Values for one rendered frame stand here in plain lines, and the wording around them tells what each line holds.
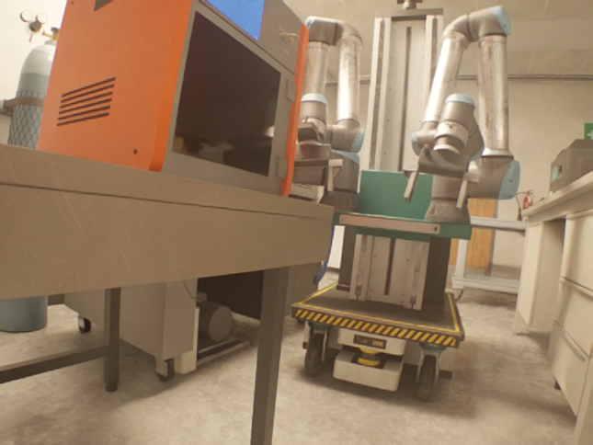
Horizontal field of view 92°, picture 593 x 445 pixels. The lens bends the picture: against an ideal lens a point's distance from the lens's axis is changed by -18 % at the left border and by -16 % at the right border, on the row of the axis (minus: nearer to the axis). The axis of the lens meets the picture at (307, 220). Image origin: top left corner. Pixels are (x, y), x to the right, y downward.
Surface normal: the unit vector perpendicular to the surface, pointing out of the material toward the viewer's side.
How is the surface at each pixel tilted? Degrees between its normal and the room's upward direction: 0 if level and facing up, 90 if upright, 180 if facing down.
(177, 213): 90
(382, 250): 90
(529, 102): 90
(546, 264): 90
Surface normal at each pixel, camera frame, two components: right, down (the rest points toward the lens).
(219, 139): 0.88, 0.10
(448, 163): -0.37, -0.44
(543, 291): -0.46, -0.04
